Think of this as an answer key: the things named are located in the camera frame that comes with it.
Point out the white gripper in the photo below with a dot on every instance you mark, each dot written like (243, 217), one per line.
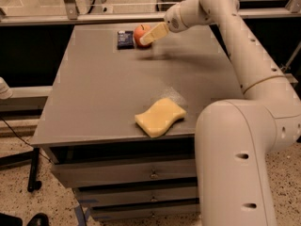
(172, 19)

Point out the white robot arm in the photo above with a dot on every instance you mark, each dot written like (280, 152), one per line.
(233, 137)

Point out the blue rxbar blueberry packet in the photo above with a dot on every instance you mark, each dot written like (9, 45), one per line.
(125, 39)

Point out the yellow sponge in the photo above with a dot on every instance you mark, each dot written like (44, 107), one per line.
(159, 117)

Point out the grey drawer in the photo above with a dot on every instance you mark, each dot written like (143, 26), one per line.
(156, 194)
(146, 213)
(114, 172)

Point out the grey drawer cabinet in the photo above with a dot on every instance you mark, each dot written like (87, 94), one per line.
(90, 113)

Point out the metal railing frame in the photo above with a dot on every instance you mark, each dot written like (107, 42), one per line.
(46, 12)

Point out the middle grey drawer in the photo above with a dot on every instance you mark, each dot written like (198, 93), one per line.
(156, 194)

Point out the white cylinder at left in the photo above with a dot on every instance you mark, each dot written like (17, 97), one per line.
(5, 91)

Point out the top grey drawer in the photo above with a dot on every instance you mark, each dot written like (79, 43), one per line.
(114, 172)

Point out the red apple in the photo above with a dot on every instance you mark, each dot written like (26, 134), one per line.
(139, 32)

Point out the bottom grey drawer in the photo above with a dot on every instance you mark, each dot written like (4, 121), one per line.
(146, 213)

